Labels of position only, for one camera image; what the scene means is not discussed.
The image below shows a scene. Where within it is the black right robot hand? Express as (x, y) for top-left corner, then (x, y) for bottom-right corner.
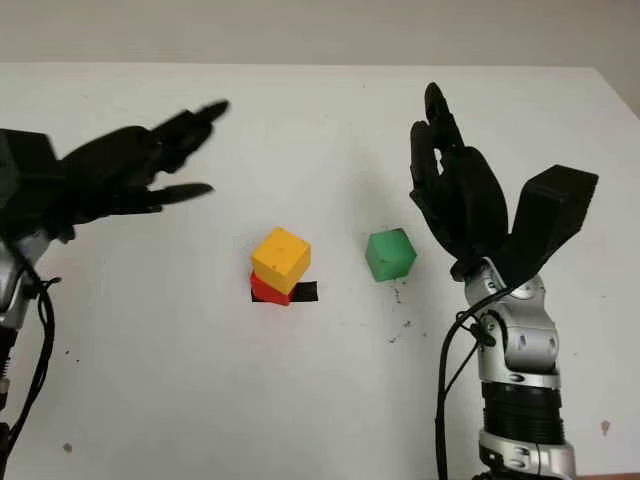
(408, 82), (511, 281)

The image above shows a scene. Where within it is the green cube block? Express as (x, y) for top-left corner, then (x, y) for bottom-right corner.
(365, 227), (418, 284)

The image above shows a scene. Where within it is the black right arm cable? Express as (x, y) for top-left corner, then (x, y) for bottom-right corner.
(434, 294), (501, 480)

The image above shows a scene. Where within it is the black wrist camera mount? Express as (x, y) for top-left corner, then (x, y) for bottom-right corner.
(0, 128), (69, 239)
(499, 164), (600, 291)

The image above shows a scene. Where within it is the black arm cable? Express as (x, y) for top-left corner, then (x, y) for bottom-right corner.
(434, 294), (501, 480)
(0, 264), (61, 451)

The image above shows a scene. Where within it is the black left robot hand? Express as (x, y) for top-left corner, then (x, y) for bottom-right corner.
(49, 99), (231, 226)

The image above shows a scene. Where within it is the yellow cube block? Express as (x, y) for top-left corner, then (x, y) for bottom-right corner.
(250, 227), (312, 293)

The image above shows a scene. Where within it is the red cube block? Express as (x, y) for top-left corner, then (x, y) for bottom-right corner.
(249, 271), (294, 306)

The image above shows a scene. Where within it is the black tape strip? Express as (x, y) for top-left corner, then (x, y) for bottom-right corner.
(251, 281), (319, 304)

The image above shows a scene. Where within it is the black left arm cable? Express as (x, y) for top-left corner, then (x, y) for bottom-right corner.
(0, 264), (61, 451)

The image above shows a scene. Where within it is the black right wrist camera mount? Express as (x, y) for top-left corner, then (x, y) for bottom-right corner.
(499, 164), (600, 291)

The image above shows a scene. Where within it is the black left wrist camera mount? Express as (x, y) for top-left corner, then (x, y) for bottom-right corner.
(0, 128), (69, 239)

